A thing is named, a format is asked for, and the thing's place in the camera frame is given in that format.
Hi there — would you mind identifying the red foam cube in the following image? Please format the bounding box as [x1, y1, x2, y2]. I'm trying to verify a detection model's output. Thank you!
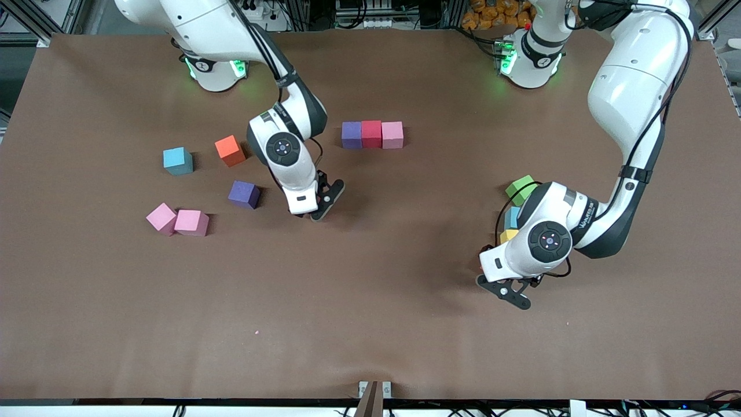
[361, 120, 383, 149]

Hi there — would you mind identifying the pink foam cube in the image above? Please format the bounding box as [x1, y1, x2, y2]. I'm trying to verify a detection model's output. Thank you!
[381, 121, 405, 149]
[145, 202, 178, 236]
[174, 209, 210, 237]

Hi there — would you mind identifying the green foam cube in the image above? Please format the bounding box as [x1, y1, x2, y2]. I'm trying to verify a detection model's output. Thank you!
[505, 174, 539, 207]

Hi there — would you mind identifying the brown table cover sheet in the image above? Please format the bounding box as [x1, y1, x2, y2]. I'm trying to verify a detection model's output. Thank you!
[0, 29, 741, 401]

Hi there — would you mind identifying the bag of orange items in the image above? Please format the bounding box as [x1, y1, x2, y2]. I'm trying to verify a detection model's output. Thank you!
[461, 0, 533, 31]

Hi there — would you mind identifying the metal clamp bracket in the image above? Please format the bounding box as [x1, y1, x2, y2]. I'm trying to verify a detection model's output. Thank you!
[356, 381, 392, 417]

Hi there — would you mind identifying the aluminium frame profile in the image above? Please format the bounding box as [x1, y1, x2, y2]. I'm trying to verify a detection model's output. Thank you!
[9, 0, 79, 48]
[692, 0, 731, 42]

